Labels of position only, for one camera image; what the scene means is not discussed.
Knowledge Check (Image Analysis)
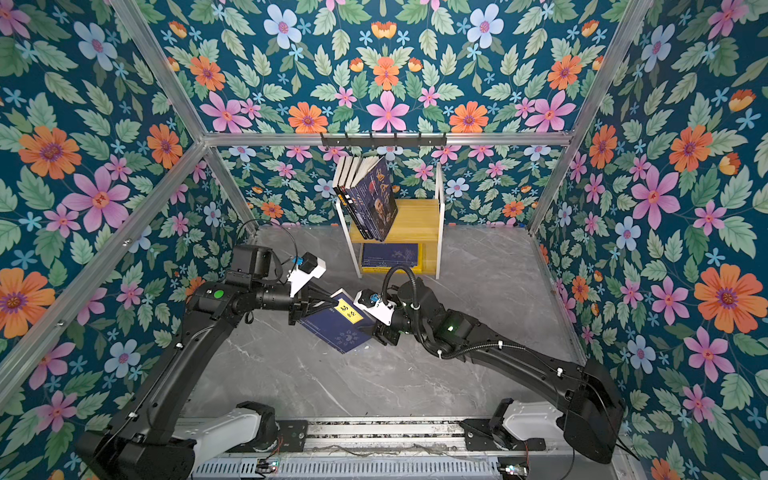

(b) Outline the small dark blue book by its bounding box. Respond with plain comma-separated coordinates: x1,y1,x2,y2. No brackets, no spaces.
301,289,375,354

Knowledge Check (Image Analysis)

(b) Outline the black wolf cover book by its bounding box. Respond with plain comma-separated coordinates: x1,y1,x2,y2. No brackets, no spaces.
335,156,366,238

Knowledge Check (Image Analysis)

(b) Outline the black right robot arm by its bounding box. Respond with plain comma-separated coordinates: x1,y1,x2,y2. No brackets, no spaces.
355,279,626,464

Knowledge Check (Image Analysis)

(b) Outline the aluminium mounting rail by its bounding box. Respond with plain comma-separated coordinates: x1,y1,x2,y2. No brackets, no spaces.
137,415,637,457

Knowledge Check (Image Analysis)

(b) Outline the black book on shelf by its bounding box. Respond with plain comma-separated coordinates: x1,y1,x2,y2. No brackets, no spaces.
332,156,349,190

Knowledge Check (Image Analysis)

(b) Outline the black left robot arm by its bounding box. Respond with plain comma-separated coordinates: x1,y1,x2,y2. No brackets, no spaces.
75,245,337,479

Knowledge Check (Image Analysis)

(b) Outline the dark book orange calligraphy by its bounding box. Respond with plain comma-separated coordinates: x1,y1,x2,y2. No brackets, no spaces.
347,156,376,240

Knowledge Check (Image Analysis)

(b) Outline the white wooden book shelf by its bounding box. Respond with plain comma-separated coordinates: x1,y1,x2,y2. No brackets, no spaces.
332,166,445,278

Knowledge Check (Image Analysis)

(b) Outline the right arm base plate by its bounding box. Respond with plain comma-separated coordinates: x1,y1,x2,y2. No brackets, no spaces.
459,418,546,453

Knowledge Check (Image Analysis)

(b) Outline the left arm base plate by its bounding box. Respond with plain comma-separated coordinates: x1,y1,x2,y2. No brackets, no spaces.
227,420,309,454

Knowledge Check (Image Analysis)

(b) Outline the dark patterned book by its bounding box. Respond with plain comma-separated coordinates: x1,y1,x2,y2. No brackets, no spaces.
357,156,398,242

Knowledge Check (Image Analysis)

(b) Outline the black hook rail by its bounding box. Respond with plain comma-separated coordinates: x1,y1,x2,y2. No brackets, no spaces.
320,133,448,149

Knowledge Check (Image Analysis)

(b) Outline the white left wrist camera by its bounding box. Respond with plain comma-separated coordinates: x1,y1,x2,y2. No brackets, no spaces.
287,252,327,297

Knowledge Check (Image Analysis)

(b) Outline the yellow cartoon cover book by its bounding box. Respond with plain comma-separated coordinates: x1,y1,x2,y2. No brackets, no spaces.
361,241,425,275

